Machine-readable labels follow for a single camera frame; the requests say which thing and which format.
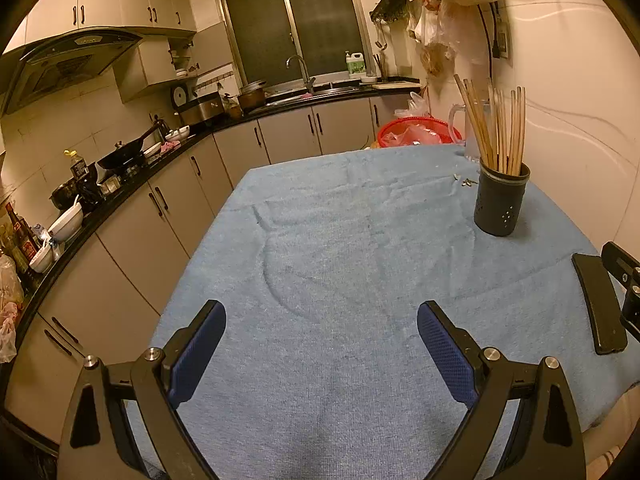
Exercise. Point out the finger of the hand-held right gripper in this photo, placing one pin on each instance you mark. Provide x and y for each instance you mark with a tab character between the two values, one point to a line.
617	260

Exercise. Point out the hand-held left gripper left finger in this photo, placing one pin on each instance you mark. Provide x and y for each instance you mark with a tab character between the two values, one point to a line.
197	355

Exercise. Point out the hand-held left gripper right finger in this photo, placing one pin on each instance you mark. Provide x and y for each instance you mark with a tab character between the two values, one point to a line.
447	355

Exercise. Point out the dark perforated utensil holder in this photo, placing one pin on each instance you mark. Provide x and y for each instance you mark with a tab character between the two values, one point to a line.
500	205

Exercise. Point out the bunch of wooden chopsticks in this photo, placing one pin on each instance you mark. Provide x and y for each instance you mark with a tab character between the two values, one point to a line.
510	157

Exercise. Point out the beige lower kitchen cabinets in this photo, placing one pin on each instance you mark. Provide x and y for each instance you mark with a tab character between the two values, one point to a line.
150	240

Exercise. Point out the beige kitchen cabinets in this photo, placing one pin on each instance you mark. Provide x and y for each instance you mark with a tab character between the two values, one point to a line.
150	240
115	0

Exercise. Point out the blue tablecloth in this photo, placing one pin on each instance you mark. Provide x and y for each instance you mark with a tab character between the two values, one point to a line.
340	260

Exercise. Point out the clear glass pitcher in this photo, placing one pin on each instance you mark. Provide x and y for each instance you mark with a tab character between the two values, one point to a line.
472	147

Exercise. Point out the large white bowl with spoon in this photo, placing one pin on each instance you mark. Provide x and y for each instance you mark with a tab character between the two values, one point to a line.
65	225

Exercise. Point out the pale plastic bag of food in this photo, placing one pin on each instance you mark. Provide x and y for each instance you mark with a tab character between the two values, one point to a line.
10	310

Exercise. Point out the black cooking pot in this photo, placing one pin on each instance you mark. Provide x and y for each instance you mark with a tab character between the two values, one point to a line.
67	197

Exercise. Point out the cluster of sauce bottles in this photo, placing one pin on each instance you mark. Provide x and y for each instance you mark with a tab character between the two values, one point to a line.
20	245

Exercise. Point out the pink rag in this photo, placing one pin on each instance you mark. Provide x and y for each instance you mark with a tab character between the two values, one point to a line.
171	146

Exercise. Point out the black wok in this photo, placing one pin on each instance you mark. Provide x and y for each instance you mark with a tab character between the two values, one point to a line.
120	157

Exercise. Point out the small white bowl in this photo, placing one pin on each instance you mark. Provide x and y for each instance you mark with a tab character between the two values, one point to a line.
177	135

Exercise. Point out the black kitchen countertop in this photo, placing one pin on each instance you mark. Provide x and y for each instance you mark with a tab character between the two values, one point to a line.
215	129

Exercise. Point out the cooking oil bottle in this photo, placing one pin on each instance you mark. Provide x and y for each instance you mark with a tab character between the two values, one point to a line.
75	162

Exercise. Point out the red plastic basket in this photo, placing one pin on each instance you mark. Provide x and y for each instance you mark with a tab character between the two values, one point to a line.
395	132

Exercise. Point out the silver countertop appliance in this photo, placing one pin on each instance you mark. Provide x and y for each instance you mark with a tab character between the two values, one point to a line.
202	110

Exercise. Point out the white crumpled plastic bag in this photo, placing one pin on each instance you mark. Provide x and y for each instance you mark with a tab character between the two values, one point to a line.
415	107

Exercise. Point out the round white dial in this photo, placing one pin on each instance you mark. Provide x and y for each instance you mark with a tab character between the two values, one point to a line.
179	96

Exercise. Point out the copper cooking pot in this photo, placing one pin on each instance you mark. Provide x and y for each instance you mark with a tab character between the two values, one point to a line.
251	100

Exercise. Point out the wooden cutting board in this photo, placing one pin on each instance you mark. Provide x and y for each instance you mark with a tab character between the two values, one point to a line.
395	85

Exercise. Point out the steel sink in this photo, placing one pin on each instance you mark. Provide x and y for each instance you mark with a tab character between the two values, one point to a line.
330	91

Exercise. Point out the hanging clear plastic bags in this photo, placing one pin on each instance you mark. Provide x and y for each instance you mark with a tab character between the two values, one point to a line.
440	30

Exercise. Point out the chrome kitchen faucet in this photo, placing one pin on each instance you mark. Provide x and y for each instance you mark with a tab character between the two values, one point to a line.
310	82

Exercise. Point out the dark chopstick set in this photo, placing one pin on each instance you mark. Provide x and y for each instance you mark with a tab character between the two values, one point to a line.
380	66

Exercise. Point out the green detergent bottle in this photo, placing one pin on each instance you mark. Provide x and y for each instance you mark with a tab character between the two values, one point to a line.
356	67

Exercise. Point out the black range hood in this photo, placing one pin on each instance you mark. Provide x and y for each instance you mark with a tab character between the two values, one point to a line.
65	65

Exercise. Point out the kitchen window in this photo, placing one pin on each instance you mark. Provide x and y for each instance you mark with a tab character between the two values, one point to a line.
260	35

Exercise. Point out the beige upper kitchen cabinets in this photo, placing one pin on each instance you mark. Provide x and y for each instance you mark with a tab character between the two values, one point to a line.
115	0

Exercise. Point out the wall power outlet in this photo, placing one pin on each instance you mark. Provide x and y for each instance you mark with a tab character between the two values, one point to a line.
505	40

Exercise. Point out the wall shelf with dishes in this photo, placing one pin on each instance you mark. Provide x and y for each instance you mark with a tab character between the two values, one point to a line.
180	67

